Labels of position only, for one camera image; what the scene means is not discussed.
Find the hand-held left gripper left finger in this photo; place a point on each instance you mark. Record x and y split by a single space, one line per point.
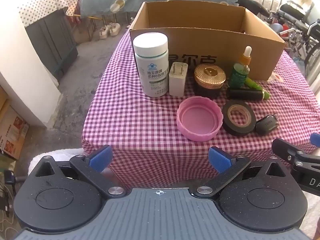
101 158

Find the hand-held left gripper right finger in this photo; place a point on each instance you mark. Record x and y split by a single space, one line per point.
220 160

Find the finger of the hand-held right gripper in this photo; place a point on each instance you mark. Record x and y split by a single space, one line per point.
315 139
285 150

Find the black key fob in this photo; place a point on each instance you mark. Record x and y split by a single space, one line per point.
266 126

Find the black electrical tape roll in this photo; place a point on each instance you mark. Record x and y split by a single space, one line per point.
227 122

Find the black jar with gold lid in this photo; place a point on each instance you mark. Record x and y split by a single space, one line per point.
210 76

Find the green dropper bottle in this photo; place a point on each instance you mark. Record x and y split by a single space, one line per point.
238 77

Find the white charger plug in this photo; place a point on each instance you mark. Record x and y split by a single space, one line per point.
178 82

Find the white pill bottle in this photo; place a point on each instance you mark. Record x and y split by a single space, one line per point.
150 55

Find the brown cardboard box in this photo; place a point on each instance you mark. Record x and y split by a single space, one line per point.
212 42

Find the pink plastic lid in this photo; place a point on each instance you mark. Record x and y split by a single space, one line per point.
190 132

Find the white towel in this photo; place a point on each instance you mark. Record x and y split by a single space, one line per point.
57 153

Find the pink checkered tablecloth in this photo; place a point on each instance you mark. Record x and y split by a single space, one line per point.
140 120

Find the printed cardboard box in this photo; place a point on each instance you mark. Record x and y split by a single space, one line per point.
13 132

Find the black power adapter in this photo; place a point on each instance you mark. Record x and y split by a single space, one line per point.
9 177

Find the wheelchair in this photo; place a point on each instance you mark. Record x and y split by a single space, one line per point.
295 17

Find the white platform shoe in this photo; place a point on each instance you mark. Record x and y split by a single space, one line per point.
114 28
103 33

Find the yellow pole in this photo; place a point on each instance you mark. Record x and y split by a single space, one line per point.
92 18

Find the black bike seat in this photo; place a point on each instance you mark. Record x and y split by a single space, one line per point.
252 5

